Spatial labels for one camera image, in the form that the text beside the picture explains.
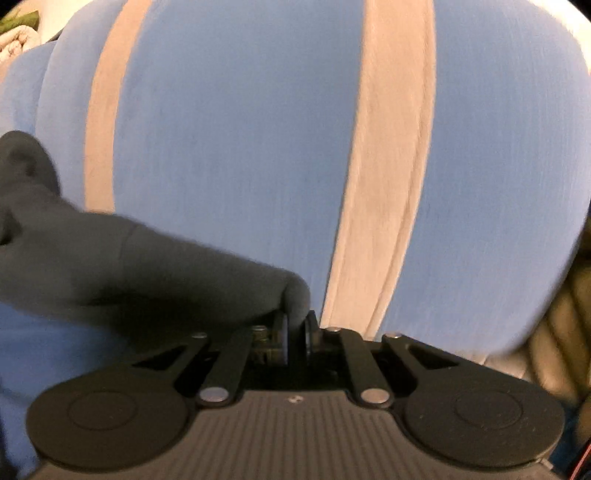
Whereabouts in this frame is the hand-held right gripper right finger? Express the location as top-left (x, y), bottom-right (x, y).
top-left (304, 310), bottom-right (463, 408)

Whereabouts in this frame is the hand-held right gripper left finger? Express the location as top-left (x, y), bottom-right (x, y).
top-left (133, 314), bottom-right (290, 407)

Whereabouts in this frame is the blue fleece hooded jacket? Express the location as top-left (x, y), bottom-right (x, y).
top-left (0, 130), bottom-right (311, 480)

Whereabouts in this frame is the large blue grey-striped pillow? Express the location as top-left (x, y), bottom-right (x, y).
top-left (34, 0), bottom-right (591, 366)

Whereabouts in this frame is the small blue grey-striped pillow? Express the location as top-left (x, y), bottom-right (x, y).
top-left (0, 44), bottom-right (61, 139)

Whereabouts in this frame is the beige quilted comforter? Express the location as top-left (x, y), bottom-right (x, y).
top-left (0, 25), bottom-right (48, 70)

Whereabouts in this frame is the green blanket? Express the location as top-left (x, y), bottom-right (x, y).
top-left (0, 8), bottom-right (41, 36)

